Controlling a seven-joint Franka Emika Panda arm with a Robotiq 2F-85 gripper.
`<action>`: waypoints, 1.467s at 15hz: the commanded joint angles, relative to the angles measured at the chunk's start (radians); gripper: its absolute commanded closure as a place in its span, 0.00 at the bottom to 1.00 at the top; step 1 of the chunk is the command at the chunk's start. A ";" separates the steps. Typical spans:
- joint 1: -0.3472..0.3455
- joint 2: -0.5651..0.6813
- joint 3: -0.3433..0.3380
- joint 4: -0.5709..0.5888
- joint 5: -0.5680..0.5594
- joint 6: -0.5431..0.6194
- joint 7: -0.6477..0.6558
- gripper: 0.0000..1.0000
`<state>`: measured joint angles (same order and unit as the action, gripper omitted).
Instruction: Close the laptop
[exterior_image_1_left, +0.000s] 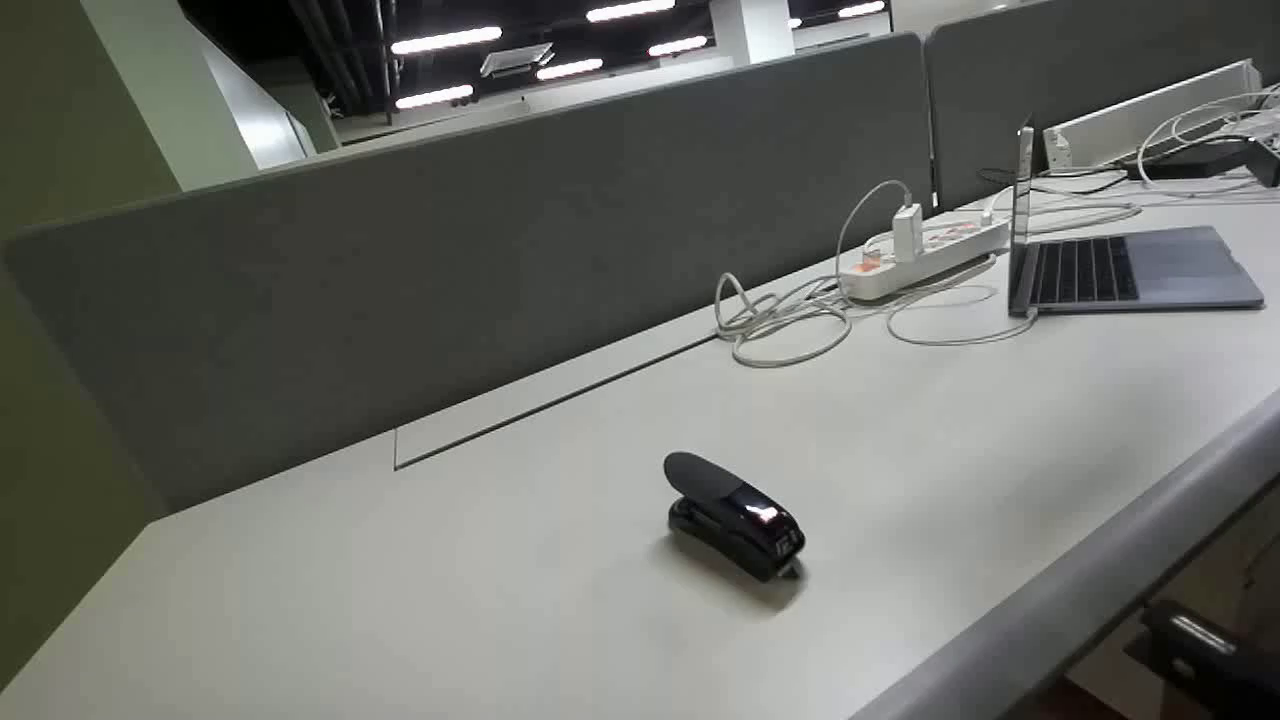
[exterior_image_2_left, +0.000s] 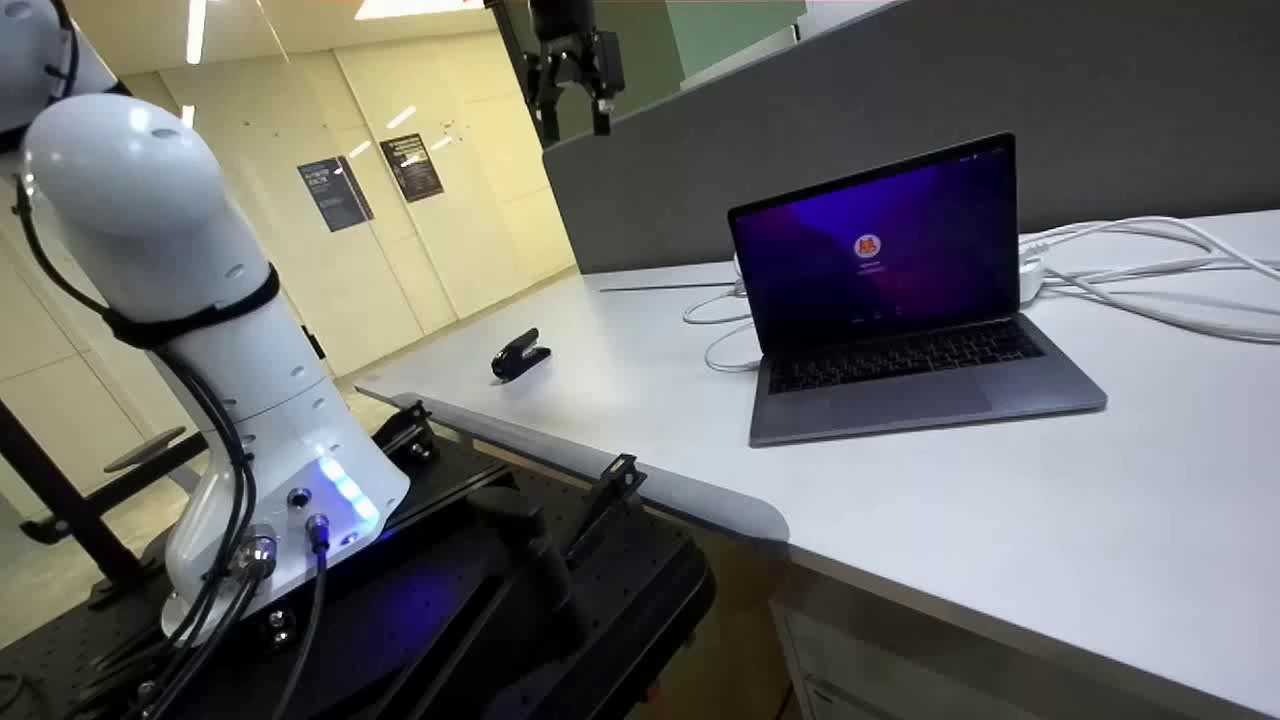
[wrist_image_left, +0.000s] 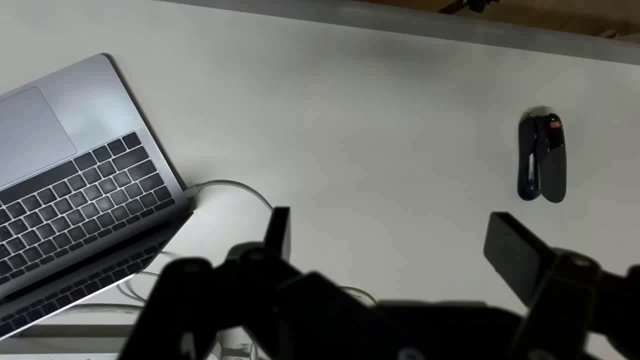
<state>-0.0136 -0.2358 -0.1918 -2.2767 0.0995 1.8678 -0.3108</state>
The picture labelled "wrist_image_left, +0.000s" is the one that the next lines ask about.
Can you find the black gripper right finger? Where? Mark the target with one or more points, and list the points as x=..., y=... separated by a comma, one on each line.
x=517, y=256

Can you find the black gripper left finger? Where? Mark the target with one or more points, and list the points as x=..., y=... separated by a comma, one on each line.
x=279, y=230

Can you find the grey laptop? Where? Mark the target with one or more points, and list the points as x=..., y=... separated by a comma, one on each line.
x=101, y=181

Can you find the black stapler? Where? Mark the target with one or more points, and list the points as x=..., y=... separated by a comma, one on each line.
x=550, y=166

